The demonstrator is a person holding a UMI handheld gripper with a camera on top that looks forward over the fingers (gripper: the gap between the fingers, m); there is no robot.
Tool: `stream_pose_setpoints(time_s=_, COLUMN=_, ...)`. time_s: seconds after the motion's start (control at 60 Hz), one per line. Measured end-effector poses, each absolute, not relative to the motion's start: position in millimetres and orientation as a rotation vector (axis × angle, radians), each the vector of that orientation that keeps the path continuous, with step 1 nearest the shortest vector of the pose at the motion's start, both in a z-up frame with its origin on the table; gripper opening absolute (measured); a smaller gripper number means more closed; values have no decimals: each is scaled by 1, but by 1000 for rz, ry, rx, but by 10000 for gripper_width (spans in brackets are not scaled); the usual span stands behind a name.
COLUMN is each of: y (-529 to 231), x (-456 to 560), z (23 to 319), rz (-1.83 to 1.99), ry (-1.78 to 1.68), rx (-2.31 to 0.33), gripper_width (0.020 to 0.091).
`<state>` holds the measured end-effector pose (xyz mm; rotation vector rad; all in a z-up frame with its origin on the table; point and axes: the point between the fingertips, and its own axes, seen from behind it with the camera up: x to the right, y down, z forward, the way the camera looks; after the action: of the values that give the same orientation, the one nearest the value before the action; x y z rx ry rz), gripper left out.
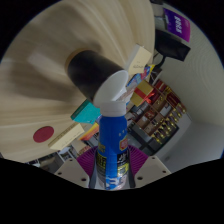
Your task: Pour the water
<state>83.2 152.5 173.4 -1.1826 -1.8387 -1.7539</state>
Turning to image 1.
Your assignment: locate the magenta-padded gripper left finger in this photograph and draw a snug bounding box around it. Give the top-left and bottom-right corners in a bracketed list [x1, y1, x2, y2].
[54, 144, 100, 189]

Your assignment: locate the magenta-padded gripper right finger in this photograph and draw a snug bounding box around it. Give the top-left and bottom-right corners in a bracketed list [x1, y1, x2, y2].
[127, 144, 173, 189]

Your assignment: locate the blue drink bottle white cap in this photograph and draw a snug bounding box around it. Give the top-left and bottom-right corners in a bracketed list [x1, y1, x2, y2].
[95, 100, 129, 191]

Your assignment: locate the orange book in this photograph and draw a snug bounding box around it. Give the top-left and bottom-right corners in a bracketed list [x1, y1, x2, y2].
[79, 122, 100, 142]

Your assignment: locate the tan paper envelope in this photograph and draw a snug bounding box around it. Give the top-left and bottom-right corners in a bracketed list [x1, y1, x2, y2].
[48, 122, 86, 151]

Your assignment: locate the wooden shelf unit with trophies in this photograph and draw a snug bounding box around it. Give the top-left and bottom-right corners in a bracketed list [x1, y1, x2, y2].
[128, 79, 188, 148]

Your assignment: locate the flat round red coaster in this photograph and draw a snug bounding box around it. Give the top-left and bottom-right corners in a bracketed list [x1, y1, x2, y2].
[32, 125, 55, 144]

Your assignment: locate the yellow gift box red ribbon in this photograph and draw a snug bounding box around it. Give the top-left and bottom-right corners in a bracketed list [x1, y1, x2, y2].
[129, 79, 156, 108]

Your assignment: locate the blue printed book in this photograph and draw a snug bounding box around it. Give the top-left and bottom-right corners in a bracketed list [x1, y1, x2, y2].
[128, 71, 149, 88]

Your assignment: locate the black mug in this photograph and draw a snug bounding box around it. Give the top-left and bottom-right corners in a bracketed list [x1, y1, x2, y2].
[64, 49, 130, 108]

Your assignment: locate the pale yellow notebook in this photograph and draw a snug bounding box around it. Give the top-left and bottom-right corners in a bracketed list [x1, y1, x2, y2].
[126, 44, 153, 76]

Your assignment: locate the purple sign board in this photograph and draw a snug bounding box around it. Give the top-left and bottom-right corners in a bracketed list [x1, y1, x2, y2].
[163, 7, 192, 43]

